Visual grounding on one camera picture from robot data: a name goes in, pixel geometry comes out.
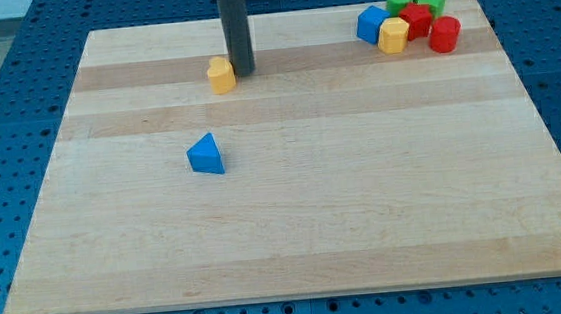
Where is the red cylinder block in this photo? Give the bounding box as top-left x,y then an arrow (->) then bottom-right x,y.
428,16 -> 462,54

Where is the green star block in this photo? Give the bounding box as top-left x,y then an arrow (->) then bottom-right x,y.
414,0 -> 447,18

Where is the wooden board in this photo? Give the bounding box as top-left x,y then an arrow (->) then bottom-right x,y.
3,0 -> 561,314

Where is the yellow heart block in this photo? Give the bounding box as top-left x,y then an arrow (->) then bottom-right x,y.
207,56 -> 237,95

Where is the yellow hexagon block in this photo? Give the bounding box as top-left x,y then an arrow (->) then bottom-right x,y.
378,17 -> 410,54

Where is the blue cube block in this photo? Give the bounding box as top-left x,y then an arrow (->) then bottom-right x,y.
356,5 -> 391,45

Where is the blue triangle block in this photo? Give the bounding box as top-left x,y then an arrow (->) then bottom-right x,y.
187,132 -> 225,175

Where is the red star block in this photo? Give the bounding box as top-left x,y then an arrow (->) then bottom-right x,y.
399,2 -> 433,42

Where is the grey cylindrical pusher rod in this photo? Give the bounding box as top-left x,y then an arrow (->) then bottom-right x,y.
217,0 -> 255,77

